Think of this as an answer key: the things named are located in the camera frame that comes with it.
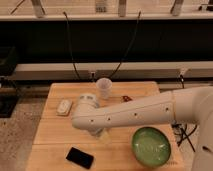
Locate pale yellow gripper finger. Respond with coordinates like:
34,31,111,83
99,130,111,144

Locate black floor cables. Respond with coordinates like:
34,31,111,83
171,122,198,153

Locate clear plastic cup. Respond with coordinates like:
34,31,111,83
96,78,112,99

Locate green bowl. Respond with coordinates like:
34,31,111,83
131,127,171,168

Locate left black hanging cable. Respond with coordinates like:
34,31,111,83
62,11,82,81

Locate right black hanging cable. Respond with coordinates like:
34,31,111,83
109,10,142,80

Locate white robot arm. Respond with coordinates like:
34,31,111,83
71,86,213,171

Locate black hanging cable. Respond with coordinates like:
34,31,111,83
62,11,82,81
109,10,142,80

